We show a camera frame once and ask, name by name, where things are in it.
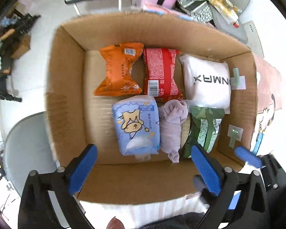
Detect green snack bag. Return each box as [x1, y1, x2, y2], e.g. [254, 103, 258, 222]
[181, 106, 225, 159]

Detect white NMRX soft pack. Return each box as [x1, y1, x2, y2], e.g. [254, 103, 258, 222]
[179, 54, 231, 114]

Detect lilac cloth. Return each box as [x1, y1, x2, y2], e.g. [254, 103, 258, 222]
[158, 100, 188, 164]

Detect blue tissue pack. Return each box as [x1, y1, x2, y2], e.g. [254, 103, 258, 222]
[112, 95, 160, 156]

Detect red snack bag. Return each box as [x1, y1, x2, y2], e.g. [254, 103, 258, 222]
[143, 48, 183, 103]

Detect orange snack bag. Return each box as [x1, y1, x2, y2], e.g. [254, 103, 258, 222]
[94, 42, 144, 97]

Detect blue stick sachets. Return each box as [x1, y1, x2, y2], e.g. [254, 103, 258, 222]
[252, 131, 264, 155]

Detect grey round chair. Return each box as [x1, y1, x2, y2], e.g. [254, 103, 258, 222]
[3, 111, 70, 228]

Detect cat pattern table mat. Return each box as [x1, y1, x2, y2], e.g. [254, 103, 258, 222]
[78, 51, 283, 219]

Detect small brown cardboard box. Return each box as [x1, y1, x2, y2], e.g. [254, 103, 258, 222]
[11, 34, 31, 60]

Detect grey floor chair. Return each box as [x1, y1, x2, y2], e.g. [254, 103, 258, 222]
[209, 0, 250, 43]

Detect patterned tote bag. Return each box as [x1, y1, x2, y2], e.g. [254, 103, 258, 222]
[175, 0, 215, 23]

